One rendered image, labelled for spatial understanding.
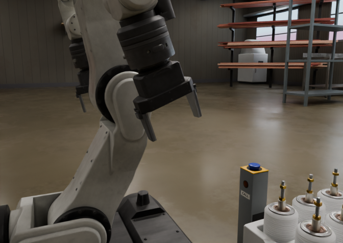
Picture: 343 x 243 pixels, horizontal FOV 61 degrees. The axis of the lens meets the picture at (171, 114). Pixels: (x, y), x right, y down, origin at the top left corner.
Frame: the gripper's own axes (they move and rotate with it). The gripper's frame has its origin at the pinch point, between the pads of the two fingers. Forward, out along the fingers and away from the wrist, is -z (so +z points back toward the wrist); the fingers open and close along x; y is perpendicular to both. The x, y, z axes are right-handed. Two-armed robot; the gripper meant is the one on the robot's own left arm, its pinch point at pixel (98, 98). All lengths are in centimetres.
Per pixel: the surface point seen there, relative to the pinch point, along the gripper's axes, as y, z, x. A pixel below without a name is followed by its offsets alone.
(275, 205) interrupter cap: -33, -41, 38
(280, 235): -38, -46, 34
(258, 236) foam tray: -34, -46, 30
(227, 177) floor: 44, -76, 66
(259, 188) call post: -21, -42, 42
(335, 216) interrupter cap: -44, -43, 50
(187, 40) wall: 843, -37, 435
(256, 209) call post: -21, -49, 39
